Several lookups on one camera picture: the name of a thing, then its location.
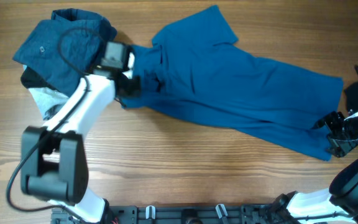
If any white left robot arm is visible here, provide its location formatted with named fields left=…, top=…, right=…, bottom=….
left=15, top=42, right=140, bottom=223

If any folded black garment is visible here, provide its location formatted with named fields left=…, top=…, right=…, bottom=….
left=21, top=67, right=55, bottom=90

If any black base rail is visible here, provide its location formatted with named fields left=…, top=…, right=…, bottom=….
left=50, top=203, right=358, bottom=224

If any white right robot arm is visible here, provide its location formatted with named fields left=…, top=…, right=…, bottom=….
left=267, top=112, right=358, bottom=223

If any teal blue t-shirt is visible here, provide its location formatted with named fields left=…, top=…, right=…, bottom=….
left=122, top=6, right=343, bottom=161

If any folded light grey garment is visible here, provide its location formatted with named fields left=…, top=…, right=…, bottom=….
left=23, top=65, right=68, bottom=120

